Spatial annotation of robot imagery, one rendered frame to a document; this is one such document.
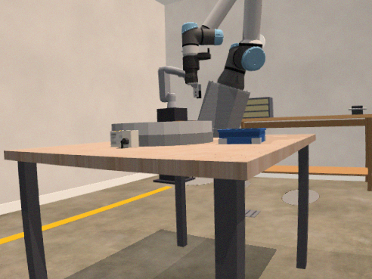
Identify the blue crate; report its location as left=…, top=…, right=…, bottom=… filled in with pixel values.
left=218, top=128, right=266, bottom=144

